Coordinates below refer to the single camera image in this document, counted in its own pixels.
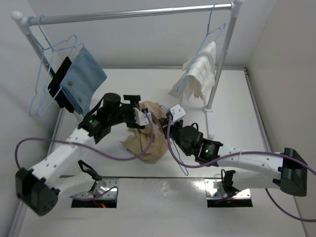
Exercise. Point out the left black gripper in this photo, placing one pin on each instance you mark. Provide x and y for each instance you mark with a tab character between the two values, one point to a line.
134	102

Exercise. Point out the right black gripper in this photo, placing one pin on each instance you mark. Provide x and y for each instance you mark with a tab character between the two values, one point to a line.
168	125

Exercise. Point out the beige t shirt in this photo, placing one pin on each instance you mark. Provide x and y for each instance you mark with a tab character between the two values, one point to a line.
140	138

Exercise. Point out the light blue wire hanger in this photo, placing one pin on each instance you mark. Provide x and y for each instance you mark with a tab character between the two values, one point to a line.
184	169

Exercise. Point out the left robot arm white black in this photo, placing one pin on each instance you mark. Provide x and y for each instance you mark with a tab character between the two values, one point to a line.
63	173

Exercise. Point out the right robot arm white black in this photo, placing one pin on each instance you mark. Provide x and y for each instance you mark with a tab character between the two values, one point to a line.
286	171

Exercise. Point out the blue hanger holding denim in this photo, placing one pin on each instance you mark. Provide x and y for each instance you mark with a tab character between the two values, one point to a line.
46	59

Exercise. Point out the empty blue hanger left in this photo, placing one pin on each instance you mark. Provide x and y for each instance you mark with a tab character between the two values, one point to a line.
29	21

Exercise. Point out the blue hanger with white cloth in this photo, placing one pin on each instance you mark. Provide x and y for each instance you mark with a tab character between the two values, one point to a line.
204	48

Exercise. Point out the blue denim cloth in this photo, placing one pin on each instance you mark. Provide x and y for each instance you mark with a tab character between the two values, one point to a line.
82	79

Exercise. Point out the white folded cloth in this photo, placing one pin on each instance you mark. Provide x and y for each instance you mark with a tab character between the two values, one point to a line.
200	82

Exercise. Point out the black cloth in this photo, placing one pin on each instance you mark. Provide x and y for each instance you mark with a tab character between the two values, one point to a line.
55	89

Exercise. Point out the metal clothes rack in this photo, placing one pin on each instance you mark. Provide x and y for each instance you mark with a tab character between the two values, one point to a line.
24	24

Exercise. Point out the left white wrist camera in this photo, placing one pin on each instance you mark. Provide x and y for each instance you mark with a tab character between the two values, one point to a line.
142	118

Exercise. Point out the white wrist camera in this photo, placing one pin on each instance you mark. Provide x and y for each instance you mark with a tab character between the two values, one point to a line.
142	118
177	113

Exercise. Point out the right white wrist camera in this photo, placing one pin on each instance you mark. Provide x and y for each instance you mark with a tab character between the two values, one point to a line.
177	113

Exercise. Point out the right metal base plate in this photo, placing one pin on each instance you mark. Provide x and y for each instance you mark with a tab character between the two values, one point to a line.
214	191

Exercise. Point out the metal base plate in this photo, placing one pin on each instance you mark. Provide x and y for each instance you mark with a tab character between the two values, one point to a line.
214	191
107	189

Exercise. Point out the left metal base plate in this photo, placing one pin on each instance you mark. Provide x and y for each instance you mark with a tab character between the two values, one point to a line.
107	189

